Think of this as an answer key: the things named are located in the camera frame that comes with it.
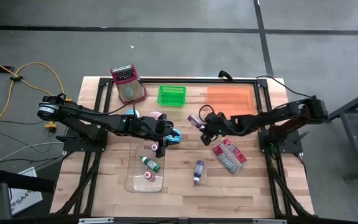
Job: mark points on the large blue frosted donut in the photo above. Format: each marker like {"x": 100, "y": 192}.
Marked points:
{"x": 176, "y": 140}

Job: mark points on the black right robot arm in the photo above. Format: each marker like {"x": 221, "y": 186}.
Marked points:
{"x": 275, "y": 116}

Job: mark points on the clear plastic bin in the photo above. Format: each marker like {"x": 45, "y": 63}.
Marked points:
{"x": 135, "y": 183}

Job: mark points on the silver metal bracket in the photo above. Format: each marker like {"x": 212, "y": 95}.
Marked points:
{"x": 269, "y": 221}
{"x": 95, "y": 221}

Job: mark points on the green food colouring bottle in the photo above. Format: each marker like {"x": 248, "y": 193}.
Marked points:
{"x": 151, "y": 164}

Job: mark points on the white printed box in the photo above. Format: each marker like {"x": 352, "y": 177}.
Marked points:
{"x": 26, "y": 199}

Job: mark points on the black aluminium table frame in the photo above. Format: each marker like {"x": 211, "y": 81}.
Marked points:
{"x": 179, "y": 80}

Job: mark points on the green plastic basket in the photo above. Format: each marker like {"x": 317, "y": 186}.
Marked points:
{"x": 171, "y": 96}

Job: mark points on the red metal box grater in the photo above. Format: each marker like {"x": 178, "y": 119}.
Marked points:
{"x": 129, "y": 87}

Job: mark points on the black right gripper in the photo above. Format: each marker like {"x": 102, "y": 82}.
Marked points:
{"x": 217, "y": 124}

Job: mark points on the orange translucent plastic bin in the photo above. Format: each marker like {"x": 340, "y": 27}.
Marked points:
{"x": 228, "y": 99}

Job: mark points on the purple food colouring bottle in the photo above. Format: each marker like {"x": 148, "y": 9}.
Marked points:
{"x": 199, "y": 171}

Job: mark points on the red and silver candy bag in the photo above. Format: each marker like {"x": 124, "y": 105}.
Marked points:
{"x": 228, "y": 155}

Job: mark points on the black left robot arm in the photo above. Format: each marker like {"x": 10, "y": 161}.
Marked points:
{"x": 82, "y": 115}

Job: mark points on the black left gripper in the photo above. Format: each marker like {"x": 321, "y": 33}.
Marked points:
{"x": 148, "y": 127}

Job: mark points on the orange food colouring bottle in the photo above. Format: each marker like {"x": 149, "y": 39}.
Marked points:
{"x": 149, "y": 176}

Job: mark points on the small blue frosted donut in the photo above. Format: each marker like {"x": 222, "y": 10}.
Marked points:
{"x": 132, "y": 112}

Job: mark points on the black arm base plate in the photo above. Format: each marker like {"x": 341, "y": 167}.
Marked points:
{"x": 291, "y": 147}
{"x": 73, "y": 144}

